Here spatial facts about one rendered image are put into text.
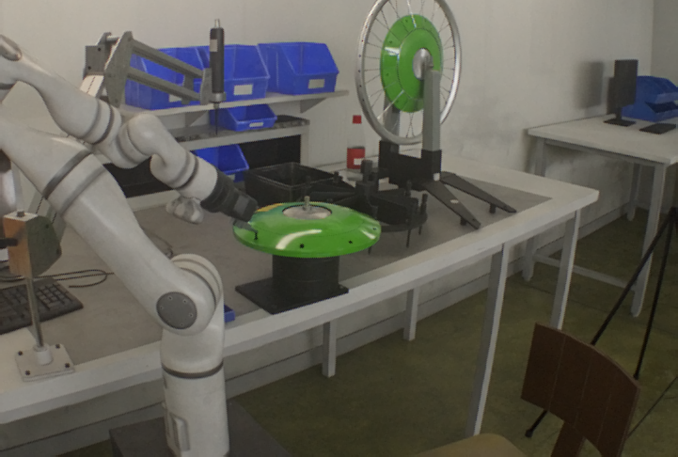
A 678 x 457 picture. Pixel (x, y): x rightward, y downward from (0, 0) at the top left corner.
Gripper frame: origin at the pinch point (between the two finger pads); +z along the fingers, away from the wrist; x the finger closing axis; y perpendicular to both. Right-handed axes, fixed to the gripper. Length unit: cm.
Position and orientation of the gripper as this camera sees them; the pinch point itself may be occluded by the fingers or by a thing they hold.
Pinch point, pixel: (256, 232)
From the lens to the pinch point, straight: 131.2
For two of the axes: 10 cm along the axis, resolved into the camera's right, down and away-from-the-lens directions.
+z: 5.4, 4.3, 7.2
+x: -7.3, -1.7, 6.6
